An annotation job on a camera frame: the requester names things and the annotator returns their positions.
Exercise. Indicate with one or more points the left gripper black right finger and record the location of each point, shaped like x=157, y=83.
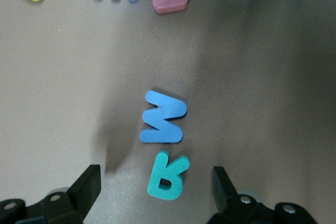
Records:
x=224, y=195

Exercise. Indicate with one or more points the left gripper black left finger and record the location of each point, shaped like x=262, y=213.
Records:
x=86, y=190

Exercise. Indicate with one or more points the teal foam letter R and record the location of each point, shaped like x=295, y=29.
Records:
x=168, y=169

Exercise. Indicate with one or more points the blue foam letter W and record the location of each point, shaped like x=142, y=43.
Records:
x=168, y=119

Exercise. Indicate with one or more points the brown table cover sheet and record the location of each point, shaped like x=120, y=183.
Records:
x=52, y=77

